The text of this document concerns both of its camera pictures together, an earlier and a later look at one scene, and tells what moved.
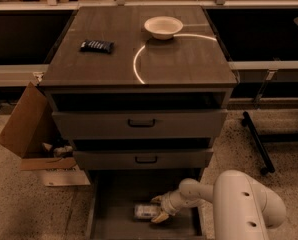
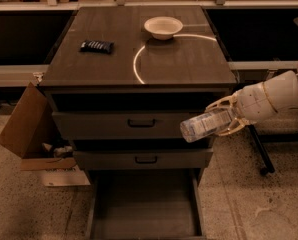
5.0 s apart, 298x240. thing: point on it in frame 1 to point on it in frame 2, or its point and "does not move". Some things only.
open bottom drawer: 113,195 does not move
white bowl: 163,27 does not move
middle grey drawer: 147,159 does not move
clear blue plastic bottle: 146,211 to 203,124
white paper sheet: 64,177 does not move
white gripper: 168,203 to 253,103
